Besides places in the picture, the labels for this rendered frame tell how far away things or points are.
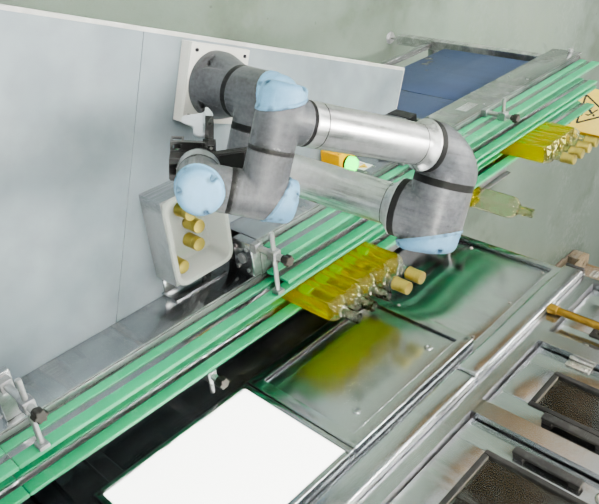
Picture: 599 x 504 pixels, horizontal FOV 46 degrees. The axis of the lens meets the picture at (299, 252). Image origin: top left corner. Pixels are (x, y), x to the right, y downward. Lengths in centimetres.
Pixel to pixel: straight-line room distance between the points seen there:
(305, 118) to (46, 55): 57
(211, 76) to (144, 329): 58
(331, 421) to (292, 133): 74
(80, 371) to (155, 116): 57
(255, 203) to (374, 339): 81
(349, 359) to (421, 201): 58
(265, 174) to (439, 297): 105
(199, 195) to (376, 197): 43
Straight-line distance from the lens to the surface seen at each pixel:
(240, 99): 150
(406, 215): 133
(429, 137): 127
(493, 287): 209
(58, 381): 158
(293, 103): 108
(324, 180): 142
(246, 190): 109
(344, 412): 163
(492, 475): 158
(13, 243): 150
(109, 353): 161
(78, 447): 155
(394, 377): 172
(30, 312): 158
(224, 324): 164
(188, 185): 106
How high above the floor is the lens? 202
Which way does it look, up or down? 38 degrees down
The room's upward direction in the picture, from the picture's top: 113 degrees clockwise
